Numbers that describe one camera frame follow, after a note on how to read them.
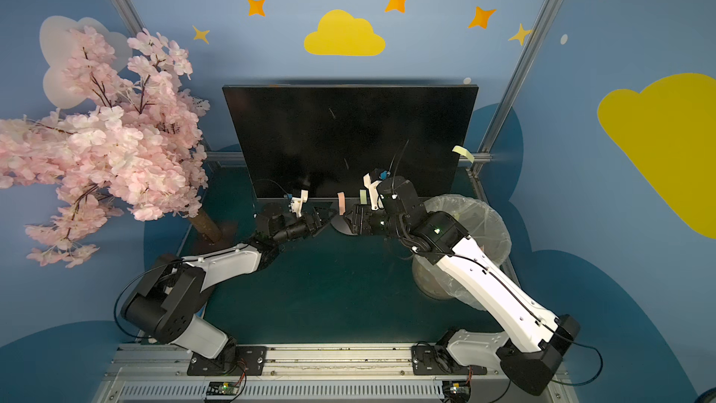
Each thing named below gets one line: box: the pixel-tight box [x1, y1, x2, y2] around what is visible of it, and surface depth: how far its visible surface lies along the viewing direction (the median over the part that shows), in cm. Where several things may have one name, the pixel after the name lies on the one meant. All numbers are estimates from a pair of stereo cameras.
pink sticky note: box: [337, 192, 346, 216], surface depth 87 cm
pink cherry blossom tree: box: [0, 26, 210, 268], surface depth 59 cm
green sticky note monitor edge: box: [452, 145, 475, 164], surface depth 76 cm
